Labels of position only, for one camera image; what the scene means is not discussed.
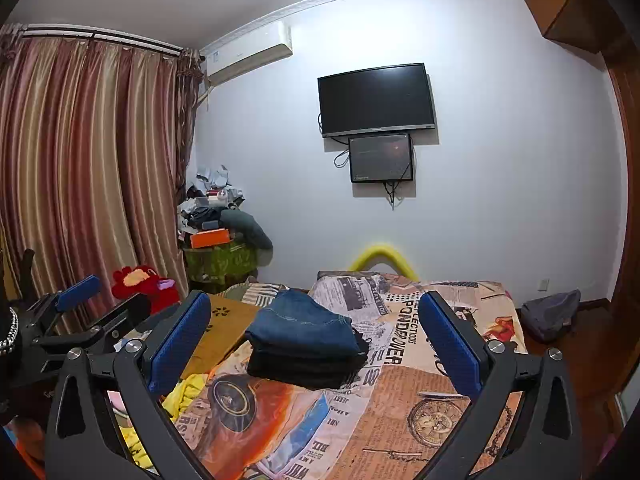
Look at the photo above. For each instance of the brown wooden wardrobe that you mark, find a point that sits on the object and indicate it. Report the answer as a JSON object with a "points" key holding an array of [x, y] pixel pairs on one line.
{"points": [[565, 0]]}

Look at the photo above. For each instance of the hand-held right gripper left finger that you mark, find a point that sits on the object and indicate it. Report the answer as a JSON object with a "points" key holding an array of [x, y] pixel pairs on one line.
{"points": [[182, 340]]}

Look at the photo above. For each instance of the black wall television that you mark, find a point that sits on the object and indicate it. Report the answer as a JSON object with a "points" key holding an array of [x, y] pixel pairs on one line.
{"points": [[375, 100]]}

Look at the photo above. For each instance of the grey backpack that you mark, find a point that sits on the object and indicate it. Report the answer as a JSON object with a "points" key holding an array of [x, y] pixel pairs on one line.
{"points": [[550, 315]]}

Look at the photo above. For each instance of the pile of clutter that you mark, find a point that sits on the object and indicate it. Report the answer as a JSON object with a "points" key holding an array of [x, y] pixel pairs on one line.
{"points": [[207, 200]]}

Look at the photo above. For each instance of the brown wooden door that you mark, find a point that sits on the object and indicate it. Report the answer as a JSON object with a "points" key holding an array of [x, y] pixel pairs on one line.
{"points": [[627, 210]]}

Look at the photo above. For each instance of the blue denim jacket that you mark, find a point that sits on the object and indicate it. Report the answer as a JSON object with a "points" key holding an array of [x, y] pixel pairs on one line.
{"points": [[295, 320]]}

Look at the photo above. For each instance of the yellow knitted blanket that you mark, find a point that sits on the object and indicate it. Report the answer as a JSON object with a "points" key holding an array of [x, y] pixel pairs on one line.
{"points": [[185, 390]]}

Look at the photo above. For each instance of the wall socket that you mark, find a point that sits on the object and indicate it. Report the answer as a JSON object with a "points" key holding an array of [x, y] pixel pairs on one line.
{"points": [[543, 284]]}

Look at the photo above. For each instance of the small wall monitor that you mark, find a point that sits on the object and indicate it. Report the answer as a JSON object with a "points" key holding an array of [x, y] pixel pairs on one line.
{"points": [[380, 157]]}

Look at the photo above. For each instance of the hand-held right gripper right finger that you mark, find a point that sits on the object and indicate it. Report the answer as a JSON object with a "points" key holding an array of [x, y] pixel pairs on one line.
{"points": [[450, 345]]}

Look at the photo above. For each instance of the green patterned box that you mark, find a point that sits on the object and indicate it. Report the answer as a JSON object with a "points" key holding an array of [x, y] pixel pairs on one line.
{"points": [[220, 267]]}

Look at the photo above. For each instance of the black folded clothes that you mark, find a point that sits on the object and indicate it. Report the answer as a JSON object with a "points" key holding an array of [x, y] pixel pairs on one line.
{"points": [[305, 370]]}

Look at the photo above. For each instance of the orange box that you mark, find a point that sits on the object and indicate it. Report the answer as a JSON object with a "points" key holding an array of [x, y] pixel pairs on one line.
{"points": [[210, 238]]}

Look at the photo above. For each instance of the striped brown curtain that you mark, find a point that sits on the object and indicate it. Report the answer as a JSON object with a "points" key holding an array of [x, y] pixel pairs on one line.
{"points": [[85, 170]]}

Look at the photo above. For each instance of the grey cloth bundle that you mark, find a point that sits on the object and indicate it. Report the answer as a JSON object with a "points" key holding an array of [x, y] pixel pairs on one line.
{"points": [[250, 230]]}

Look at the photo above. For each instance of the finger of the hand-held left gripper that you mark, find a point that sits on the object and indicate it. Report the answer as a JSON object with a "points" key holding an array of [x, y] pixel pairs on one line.
{"points": [[77, 287], [115, 317]]}

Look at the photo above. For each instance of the white air conditioner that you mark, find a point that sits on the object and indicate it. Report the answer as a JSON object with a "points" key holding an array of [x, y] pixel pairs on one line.
{"points": [[245, 57]]}

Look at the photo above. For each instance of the newspaper print blanket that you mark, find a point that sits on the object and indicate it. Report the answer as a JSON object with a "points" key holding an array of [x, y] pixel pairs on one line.
{"points": [[400, 410]]}

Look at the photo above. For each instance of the curtain rod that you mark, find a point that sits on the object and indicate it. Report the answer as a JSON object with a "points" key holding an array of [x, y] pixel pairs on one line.
{"points": [[100, 39]]}

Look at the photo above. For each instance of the yellow curved cushion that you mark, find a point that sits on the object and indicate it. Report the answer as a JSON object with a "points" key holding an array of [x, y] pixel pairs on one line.
{"points": [[382, 252]]}

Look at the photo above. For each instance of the orange fuzzy clothing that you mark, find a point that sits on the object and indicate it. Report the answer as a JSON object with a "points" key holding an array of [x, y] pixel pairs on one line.
{"points": [[22, 440]]}

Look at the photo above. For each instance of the red plush toy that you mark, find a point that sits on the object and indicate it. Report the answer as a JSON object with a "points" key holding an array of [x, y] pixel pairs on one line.
{"points": [[145, 287]]}

